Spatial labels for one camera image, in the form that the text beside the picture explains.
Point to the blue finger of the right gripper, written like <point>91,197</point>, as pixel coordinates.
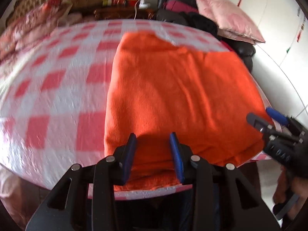
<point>277,116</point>

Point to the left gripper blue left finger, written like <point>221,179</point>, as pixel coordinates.
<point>113,170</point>

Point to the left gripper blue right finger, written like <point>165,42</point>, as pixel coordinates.
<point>193,170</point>

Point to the orange pants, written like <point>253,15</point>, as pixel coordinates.
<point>158,88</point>

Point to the person's right hand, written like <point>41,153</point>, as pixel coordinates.
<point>297,185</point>

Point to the red white checkered tablecloth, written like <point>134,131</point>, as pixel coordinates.
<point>53,102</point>

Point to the pink floral pillow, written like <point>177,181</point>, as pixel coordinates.
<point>232,22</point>

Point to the floral pink bed sheet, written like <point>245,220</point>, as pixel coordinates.
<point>19,197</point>

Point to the dark wooden nightstand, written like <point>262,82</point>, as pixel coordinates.
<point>112,13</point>

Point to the maroon garment on armchair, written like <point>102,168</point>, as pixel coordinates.
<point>178,7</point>

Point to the folded pink floral quilt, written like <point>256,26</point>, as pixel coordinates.
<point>33,25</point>

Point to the black leather armchair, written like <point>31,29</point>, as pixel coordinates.
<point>194,20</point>

